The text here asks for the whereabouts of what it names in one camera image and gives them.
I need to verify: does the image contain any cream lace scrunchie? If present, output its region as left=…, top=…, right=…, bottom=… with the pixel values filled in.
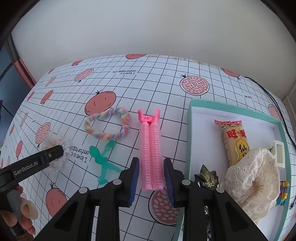
left=221, top=148, right=280, bottom=224

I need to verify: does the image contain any black gold action figure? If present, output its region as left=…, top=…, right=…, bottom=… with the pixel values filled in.
left=195, top=165, right=220, bottom=240

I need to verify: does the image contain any yellow striped gear toy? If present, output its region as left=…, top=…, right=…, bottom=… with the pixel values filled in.
left=275, top=181, right=290, bottom=206

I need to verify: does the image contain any left hand with fingertips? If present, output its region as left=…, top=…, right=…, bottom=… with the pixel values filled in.
left=0, top=185, right=39, bottom=236

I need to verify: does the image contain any white fluffy scrunchie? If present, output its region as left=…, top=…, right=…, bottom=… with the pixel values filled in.
left=41, top=133, right=73, bottom=174

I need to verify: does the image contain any green translucent toy figure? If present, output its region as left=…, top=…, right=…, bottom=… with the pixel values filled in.
left=89, top=141, right=121, bottom=185

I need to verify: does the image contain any orange rice cracker packet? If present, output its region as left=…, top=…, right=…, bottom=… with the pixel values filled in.
left=214, top=120, right=250, bottom=166

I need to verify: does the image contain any teal shallow box tray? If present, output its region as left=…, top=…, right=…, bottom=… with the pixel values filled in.
left=165, top=99, right=292, bottom=240

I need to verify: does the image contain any white plastic hook holder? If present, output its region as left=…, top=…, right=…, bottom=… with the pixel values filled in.
left=269, top=140, right=285, bottom=169

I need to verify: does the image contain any pastel rainbow braided hair tie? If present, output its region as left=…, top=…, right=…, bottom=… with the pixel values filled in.
left=84, top=106, right=131, bottom=141

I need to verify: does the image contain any black usb cable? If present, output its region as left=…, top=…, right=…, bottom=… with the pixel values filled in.
left=244, top=76, right=296, bottom=149

